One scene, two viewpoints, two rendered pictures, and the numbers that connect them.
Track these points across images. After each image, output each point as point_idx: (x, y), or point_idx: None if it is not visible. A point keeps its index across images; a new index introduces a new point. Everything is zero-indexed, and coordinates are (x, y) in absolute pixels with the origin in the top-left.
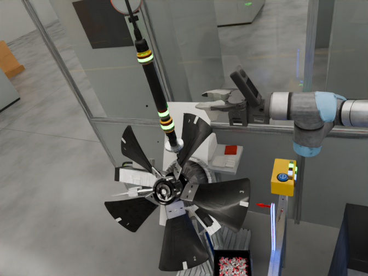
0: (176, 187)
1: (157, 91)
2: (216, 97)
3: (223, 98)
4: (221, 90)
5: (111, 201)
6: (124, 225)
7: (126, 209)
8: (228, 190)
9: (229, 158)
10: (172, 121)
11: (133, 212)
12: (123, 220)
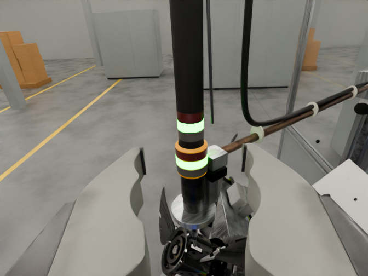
0: (185, 267)
1: (176, 49)
2: (252, 210)
3: (245, 274)
4: (317, 211)
5: (164, 193)
6: (159, 226)
7: (164, 214)
8: None
9: None
10: (192, 159)
11: (166, 226)
12: (160, 221)
